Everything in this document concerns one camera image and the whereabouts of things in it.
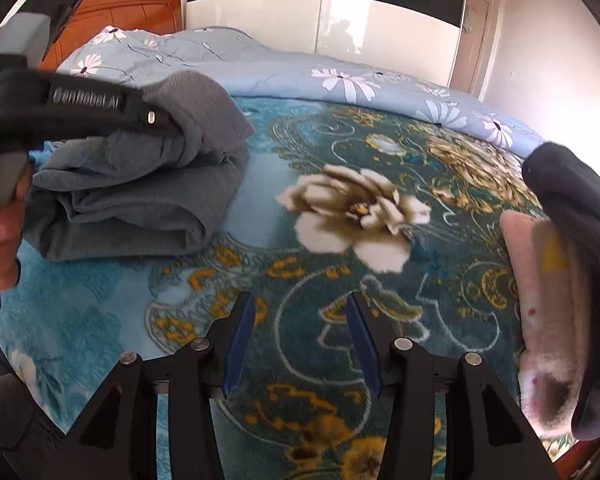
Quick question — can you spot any grey knitted sweater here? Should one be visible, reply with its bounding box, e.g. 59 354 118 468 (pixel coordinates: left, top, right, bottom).
23 70 253 261

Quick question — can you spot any teal floral blanket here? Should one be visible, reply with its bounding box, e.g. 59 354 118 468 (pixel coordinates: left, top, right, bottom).
0 98 541 479

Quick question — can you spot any pink folded garment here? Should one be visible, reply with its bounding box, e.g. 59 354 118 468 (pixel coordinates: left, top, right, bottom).
500 210 591 439

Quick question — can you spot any light blue floral quilt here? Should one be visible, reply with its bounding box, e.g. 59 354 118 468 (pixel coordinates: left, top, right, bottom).
59 25 543 157

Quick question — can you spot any dark navy garment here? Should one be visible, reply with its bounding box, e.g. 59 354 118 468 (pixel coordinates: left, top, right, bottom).
522 142 600 441

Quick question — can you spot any orange wooden headboard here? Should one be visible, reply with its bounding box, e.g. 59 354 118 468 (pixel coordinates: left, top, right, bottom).
40 0 183 72

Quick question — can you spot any brown wooden door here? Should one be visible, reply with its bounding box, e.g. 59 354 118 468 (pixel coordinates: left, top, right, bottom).
450 0 491 93

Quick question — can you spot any white black glossy wardrobe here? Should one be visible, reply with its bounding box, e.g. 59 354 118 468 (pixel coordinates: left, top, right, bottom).
186 0 465 84

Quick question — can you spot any person left hand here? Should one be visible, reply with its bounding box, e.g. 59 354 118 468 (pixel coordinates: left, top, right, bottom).
0 164 32 292

